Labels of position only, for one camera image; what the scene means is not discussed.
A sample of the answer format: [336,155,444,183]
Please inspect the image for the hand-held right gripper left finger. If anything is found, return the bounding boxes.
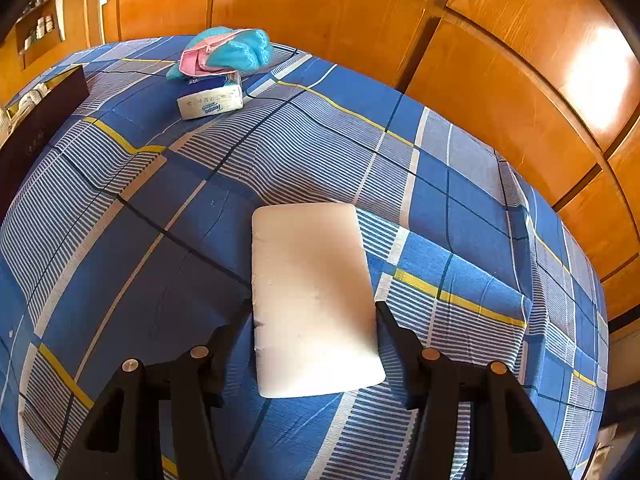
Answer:
[55,299,257,480]

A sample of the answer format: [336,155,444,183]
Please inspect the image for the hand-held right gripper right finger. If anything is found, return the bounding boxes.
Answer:
[375,301,574,480]

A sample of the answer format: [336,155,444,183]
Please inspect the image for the white foam block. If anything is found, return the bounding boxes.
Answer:
[251,202,387,400]

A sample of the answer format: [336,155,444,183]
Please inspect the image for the dark storage box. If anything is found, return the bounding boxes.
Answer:
[0,64,91,223]

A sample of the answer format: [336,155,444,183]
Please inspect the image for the blue plaid bed sheet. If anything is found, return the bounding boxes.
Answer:
[0,35,612,480]

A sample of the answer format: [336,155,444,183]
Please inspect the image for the white tissue pack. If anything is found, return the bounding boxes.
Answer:
[176,72,245,121]

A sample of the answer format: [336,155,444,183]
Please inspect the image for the pink cloth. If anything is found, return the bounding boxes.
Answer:
[178,30,247,77]

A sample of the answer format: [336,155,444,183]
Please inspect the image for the teal knitted cloth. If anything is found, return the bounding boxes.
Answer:
[165,27,275,81]

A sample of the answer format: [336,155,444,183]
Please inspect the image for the wooden wardrobe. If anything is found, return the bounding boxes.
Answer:
[99,0,640,391]

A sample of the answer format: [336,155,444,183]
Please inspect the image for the small bottles on shelf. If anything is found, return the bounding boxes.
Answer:
[22,0,56,43]

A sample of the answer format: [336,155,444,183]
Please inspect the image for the wooden wall shelf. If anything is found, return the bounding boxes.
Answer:
[14,0,67,69]

